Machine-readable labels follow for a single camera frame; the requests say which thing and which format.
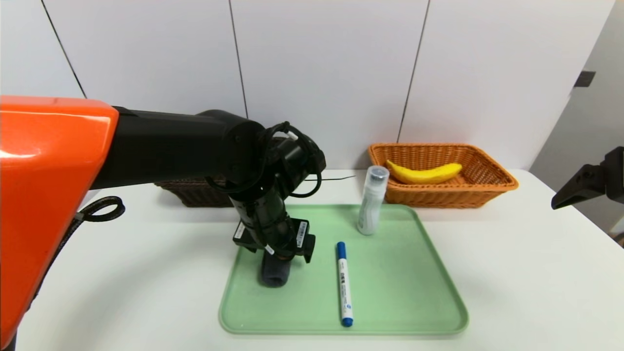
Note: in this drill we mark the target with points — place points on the light green plastic tray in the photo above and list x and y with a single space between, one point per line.
390 292

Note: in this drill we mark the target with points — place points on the orange wicker basket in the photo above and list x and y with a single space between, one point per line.
438 195

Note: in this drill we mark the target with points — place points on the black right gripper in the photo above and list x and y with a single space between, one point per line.
616 175

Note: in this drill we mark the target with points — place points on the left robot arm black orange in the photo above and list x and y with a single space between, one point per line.
161 146

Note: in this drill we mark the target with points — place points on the dark grey cloth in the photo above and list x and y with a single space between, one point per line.
274 273

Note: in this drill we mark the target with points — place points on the yellow banana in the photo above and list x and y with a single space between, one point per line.
424 174

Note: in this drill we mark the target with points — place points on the dark wall-mounted bracket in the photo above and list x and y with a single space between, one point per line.
583 79

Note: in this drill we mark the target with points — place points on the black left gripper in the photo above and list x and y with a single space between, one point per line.
296 237

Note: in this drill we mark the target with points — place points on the blue and white marker pen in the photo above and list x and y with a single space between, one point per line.
344 287

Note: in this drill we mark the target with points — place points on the translucent white plastic bottle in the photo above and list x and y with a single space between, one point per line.
370 209

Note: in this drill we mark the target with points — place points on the dark brown wicker basket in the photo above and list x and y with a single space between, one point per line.
195 195

